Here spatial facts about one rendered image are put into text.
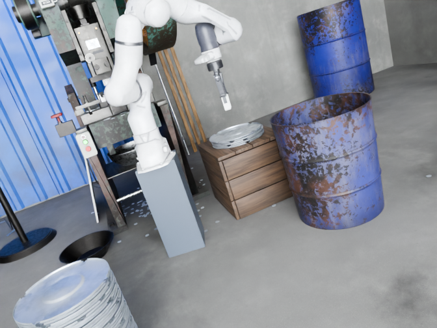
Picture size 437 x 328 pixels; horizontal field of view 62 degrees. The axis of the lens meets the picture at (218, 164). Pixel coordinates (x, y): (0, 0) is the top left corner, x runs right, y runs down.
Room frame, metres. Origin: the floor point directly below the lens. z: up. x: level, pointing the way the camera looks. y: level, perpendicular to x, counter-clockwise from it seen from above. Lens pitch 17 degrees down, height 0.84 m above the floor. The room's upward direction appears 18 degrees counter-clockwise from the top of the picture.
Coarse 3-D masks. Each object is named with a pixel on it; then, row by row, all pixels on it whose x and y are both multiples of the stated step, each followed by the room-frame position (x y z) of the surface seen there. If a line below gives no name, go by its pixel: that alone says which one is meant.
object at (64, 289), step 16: (64, 272) 1.09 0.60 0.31; (80, 272) 1.06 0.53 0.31; (96, 272) 1.02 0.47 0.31; (32, 288) 1.05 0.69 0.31; (48, 288) 1.01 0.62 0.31; (64, 288) 0.97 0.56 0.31; (80, 288) 0.96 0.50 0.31; (96, 288) 0.92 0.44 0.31; (16, 304) 0.97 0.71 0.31; (32, 304) 0.95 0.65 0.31; (48, 304) 0.93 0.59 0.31; (64, 304) 0.90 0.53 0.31; (80, 304) 0.87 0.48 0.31; (16, 320) 0.88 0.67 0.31; (32, 320) 0.87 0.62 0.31; (48, 320) 0.84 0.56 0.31
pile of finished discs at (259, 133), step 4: (248, 124) 2.02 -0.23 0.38; (260, 128) 1.89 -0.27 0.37; (256, 132) 1.79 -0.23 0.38; (260, 132) 1.88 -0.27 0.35; (248, 136) 1.76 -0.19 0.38; (252, 136) 1.77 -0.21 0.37; (256, 136) 1.79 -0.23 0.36; (260, 136) 1.81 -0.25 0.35; (236, 140) 1.76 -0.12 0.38; (240, 140) 1.79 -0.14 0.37; (244, 140) 1.76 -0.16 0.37; (248, 140) 1.76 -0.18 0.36; (252, 140) 1.77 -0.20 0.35; (212, 144) 1.89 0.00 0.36; (216, 144) 1.83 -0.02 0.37; (220, 144) 1.80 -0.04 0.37; (224, 144) 1.79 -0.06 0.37; (228, 144) 1.78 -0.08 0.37; (232, 144) 1.77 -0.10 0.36; (236, 144) 1.79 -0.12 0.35; (240, 144) 1.76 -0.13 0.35; (220, 148) 1.81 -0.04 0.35
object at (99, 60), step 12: (84, 24) 2.32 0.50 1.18; (96, 24) 2.29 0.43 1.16; (84, 36) 2.27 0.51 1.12; (96, 36) 2.29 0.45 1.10; (84, 48) 2.26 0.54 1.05; (96, 48) 2.28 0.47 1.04; (108, 48) 2.30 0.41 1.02; (96, 60) 2.24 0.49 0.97; (108, 60) 2.26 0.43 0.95; (96, 72) 2.24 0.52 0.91
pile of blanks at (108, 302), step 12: (108, 276) 0.98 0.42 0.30; (108, 288) 0.96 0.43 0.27; (96, 300) 0.90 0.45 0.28; (108, 300) 0.93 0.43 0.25; (120, 300) 0.99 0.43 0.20; (72, 312) 0.86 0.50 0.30; (84, 312) 0.87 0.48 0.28; (96, 312) 0.89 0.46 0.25; (108, 312) 0.91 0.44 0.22; (120, 312) 0.96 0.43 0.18; (36, 324) 0.86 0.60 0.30; (48, 324) 0.85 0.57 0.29; (60, 324) 0.85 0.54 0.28; (72, 324) 0.85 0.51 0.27; (84, 324) 0.87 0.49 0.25; (96, 324) 0.88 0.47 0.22; (108, 324) 0.90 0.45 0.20; (120, 324) 0.94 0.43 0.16; (132, 324) 0.99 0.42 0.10
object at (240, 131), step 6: (234, 126) 2.05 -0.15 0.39; (240, 126) 2.01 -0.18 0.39; (246, 126) 1.96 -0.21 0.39; (252, 126) 1.92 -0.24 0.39; (258, 126) 1.88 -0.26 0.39; (222, 132) 2.01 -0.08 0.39; (228, 132) 1.94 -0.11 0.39; (234, 132) 1.89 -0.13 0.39; (240, 132) 1.86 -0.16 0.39; (246, 132) 1.83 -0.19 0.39; (252, 132) 1.79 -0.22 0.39; (210, 138) 1.95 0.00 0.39; (216, 138) 1.92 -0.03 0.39; (222, 138) 1.87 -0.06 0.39; (228, 138) 1.83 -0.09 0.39; (234, 138) 1.80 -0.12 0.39
